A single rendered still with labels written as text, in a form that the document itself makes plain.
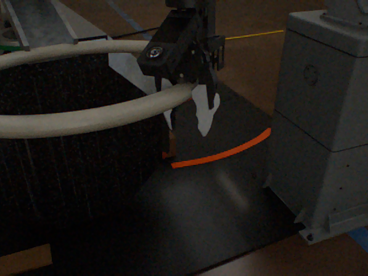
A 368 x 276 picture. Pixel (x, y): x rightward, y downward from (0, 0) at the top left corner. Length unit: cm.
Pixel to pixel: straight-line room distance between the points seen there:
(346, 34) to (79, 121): 103
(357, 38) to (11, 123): 107
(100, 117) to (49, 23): 63
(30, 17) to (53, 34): 11
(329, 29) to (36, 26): 95
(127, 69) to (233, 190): 84
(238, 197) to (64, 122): 139
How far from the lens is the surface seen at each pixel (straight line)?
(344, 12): 145
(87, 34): 136
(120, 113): 47
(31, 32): 102
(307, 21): 147
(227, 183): 185
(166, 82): 57
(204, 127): 57
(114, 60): 131
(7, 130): 50
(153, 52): 47
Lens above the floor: 117
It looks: 31 degrees down
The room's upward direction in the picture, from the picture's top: straight up
